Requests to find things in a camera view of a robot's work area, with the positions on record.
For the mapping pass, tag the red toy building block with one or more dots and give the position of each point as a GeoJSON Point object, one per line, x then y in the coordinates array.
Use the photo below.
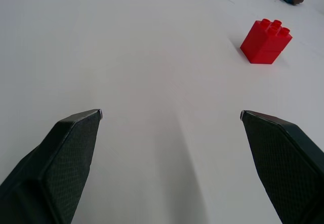
{"type": "Point", "coordinates": [264, 44]}

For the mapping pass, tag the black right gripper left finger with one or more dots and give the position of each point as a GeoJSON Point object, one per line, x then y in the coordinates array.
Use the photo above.
{"type": "Point", "coordinates": [63, 163]}

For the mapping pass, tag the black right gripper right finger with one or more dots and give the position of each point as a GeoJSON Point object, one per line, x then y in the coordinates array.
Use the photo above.
{"type": "Point", "coordinates": [281, 163]}

